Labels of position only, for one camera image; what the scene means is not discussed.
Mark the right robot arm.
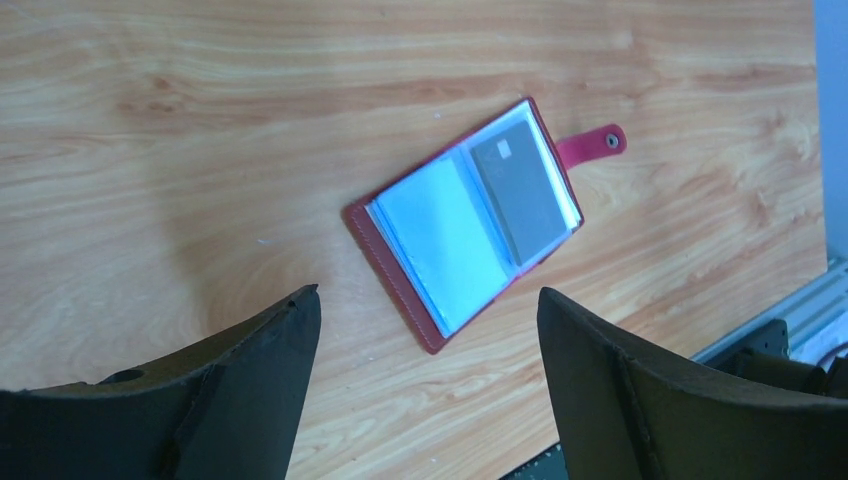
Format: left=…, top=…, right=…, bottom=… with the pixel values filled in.
left=705, top=319, right=847, bottom=399

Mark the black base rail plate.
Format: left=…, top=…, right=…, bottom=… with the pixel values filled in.
left=501, top=443, right=569, bottom=480

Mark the red leather card holder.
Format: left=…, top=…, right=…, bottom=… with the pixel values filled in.
left=343, top=97, right=627, bottom=354

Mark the dark card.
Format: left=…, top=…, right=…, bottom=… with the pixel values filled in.
left=470, top=121, right=569, bottom=268

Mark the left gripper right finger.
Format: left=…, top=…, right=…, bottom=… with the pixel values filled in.
left=537, top=287, right=847, bottom=479

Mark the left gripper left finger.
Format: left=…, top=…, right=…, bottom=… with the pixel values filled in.
left=1, top=285, right=321, bottom=479

